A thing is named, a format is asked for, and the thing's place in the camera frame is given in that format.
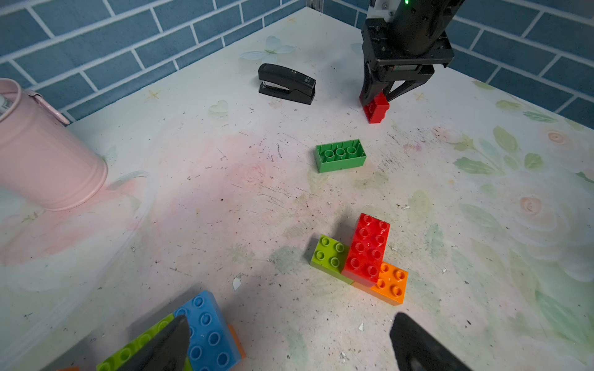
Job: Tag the red lego brick bottom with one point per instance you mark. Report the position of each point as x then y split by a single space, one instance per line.
376 110

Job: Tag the black stapler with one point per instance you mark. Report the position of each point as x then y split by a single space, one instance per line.
286 84

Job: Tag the orange lego brick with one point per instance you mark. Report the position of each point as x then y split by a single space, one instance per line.
237 341
391 285

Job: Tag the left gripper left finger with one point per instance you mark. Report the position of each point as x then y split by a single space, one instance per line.
167 351

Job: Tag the blue lego brick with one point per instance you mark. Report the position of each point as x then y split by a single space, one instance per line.
212 346

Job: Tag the green lego brick right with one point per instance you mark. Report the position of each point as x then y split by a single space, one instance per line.
339 156

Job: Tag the lime lego brick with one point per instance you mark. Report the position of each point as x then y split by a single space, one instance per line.
330 256
120 357

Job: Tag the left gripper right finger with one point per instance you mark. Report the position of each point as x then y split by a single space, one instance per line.
416 349

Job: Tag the lime lego brick top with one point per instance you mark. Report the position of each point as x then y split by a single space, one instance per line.
330 256

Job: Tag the pink pen cup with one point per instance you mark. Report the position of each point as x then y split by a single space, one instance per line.
40 159

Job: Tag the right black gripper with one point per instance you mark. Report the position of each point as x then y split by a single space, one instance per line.
404 36

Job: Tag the red lego brick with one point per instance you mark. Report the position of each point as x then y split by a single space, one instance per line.
366 254
376 110

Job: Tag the red lego brick top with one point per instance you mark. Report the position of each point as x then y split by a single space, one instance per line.
366 254

